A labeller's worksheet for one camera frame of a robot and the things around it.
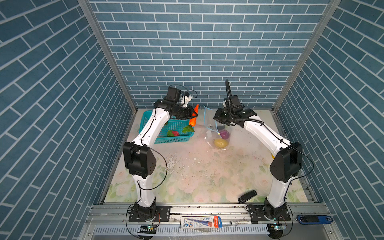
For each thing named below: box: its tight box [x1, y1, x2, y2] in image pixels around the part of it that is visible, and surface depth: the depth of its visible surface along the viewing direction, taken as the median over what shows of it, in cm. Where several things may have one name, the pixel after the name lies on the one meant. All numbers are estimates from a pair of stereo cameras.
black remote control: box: [238, 190, 258, 204], surface depth 79 cm
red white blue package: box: [180, 215, 223, 229], surface depth 72 cm
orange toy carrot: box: [189, 104, 200, 127], surface depth 83 cm
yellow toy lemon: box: [214, 138, 228, 148], surface depth 98 cm
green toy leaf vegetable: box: [182, 125, 195, 133], surface depth 81 cm
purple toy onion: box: [219, 129, 230, 140], surface depth 101 cm
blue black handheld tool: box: [297, 214, 334, 224], surface depth 72 cm
